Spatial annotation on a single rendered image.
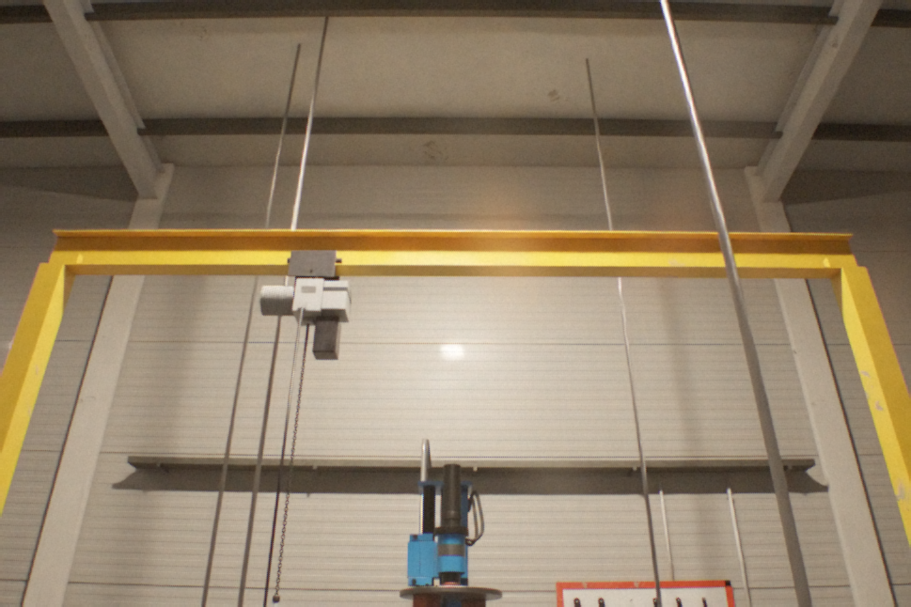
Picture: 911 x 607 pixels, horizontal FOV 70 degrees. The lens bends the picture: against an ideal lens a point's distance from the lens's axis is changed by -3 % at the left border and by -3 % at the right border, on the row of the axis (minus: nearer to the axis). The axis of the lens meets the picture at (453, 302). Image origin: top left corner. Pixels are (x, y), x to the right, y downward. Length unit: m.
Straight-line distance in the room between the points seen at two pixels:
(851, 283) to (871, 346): 0.44
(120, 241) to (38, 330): 0.77
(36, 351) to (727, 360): 5.86
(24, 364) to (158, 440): 2.49
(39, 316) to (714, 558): 5.49
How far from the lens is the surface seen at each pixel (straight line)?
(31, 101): 8.66
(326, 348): 4.01
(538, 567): 6.09
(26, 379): 4.59
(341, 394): 6.53
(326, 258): 4.28
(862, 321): 4.72
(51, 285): 4.84
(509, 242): 4.40
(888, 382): 4.60
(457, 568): 3.98
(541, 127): 7.41
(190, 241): 4.72
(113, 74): 7.74
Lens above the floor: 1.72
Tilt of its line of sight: 29 degrees up
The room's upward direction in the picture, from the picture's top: straight up
